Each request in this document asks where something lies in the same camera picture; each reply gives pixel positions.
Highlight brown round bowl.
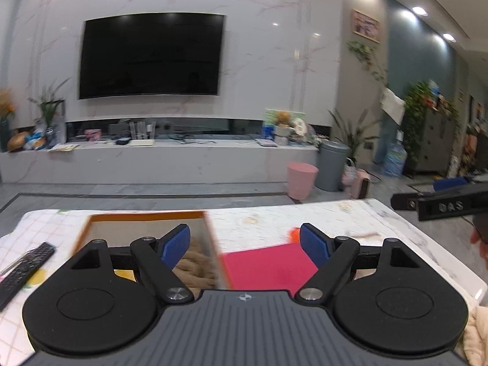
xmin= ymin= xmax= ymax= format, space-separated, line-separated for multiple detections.
xmin=7 ymin=131 xmax=31 ymax=153

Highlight large blue water bottle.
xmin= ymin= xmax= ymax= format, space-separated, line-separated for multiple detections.
xmin=381 ymin=139 xmax=409 ymax=178

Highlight bushy green vine plant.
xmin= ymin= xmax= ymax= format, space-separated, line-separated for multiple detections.
xmin=402 ymin=80 xmax=458 ymax=169

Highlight cream fleece cloth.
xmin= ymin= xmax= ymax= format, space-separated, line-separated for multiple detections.
xmin=461 ymin=303 xmax=488 ymax=366

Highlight potted long-leaf plant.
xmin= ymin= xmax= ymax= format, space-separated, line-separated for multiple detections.
xmin=328 ymin=109 xmax=382 ymax=165

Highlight pink bin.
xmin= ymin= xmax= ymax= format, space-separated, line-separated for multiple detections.
xmin=287 ymin=162 xmax=320 ymax=201

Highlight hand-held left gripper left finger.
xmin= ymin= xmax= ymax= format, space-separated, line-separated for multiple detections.
xmin=70 ymin=224 xmax=193 ymax=305

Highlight green long-leaf plant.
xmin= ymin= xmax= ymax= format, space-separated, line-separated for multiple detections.
xmin=28 ymin=78 xmax=71 ymax=129

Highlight pink small appliance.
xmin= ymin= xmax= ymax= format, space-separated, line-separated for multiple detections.
xmin=350 ymin=168 xmax=371 ymax=200

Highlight white router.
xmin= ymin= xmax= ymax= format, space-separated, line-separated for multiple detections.
xmin=129 ymin=121 xmax=156 ymax=147

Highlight hanging vine plant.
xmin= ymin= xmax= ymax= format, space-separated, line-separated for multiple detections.
xmin=346 ymin=40 xmax=388 ymax=85

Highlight framed wall picture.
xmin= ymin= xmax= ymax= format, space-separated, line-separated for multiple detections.
xmin=351 ymin=9 xmax=381 ymax=44

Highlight grey trash bin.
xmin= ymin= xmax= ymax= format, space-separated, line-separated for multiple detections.
xmin=314 ymin=140 xmax=351 ymax=192

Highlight heap of snack packets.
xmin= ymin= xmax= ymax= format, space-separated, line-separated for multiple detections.
xmin=25 ymin=127 xmax=48 ymax=150

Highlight person's right hand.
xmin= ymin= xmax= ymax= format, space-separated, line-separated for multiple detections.
xmin=470 ymin=213 xmax=488 ymax=264

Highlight black remote control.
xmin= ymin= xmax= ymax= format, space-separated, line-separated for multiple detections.
xmin=0 ymin=242 xmax=57 ymax=312

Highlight white tote bag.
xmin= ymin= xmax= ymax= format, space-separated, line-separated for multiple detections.
xmin=381 ymin=87 xmax=406 ymax=126

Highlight orange cardboard box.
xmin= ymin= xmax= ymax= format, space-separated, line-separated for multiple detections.
xmin=72 ymin=210 xmax=231 ymax=291

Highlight white marble television cabinet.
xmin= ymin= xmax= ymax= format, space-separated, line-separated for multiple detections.
xmin=0 ymin=116 xmax=321 ymax=186

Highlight grey drawer cabinet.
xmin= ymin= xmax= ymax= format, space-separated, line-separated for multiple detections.
xmin=412 ymin=105 xmax=464 ymax=178

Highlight white gift bag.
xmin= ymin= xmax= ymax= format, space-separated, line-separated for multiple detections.
xmin=49 ymin=101 xmax=68 ymax=146

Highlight beige braided rope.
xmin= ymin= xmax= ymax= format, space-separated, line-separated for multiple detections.
xmin=173 ymin=236 xmax=222 ymax=291

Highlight black cables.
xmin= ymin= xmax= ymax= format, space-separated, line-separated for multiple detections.
xmin=171 ymin=133 xmax=218 ymax=146

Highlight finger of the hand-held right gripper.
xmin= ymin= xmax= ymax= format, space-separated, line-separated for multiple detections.
xmin=391 ymin=192 xmax=421 ymax=211
xmin=433 ymin=176 xmax=474 ymax=192

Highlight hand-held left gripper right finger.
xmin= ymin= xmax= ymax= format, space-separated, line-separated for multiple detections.
xmin=293 ymin=223 xmax=418 ymax=305

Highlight green picture card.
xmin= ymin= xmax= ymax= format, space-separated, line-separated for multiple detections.
xmin=265 ymin=109 xmax=307 ymax=138

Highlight silver pen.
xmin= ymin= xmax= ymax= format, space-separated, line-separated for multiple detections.
xmin=0 ymin=249 xmax=39 ymax=276

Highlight black wall television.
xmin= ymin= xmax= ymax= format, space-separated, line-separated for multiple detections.
xmin=78 ymin=13 xmax=227 ymax=100

